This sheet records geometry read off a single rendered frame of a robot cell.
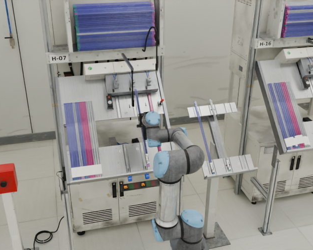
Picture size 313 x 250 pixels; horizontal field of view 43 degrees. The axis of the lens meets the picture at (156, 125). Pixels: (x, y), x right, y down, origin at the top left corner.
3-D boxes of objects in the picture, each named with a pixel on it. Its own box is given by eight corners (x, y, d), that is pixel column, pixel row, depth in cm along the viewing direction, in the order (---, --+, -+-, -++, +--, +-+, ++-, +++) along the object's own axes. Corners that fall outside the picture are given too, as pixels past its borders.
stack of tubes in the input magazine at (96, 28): (155, 46, 260) (155, 4, 247) (77, 51, 248) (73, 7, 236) (150, 41, 270) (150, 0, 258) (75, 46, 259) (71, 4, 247)
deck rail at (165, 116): (176, 169, 257) (179, 167, 251) (173, 170, 256) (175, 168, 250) (156, 72, 278) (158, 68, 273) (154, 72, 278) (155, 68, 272)
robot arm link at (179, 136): (213, 151, 174) (183, 121, 220) (190, 154, 172) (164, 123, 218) (213, 175, 178) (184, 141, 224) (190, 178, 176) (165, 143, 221)
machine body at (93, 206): (163, 223, 310) (164, 156, 283) (73, 239, 294) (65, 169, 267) (144, 178, 367) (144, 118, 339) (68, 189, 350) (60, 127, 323)
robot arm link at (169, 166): (183, 243, 201) (191, 159, 171) (154, 248, 198) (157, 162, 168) (177, 225, 211) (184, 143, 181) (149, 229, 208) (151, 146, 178)
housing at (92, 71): (154, 78, 278) (158, 69, 264) (84, 84, 266) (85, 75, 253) (152, 68, 280) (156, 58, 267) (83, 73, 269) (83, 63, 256)
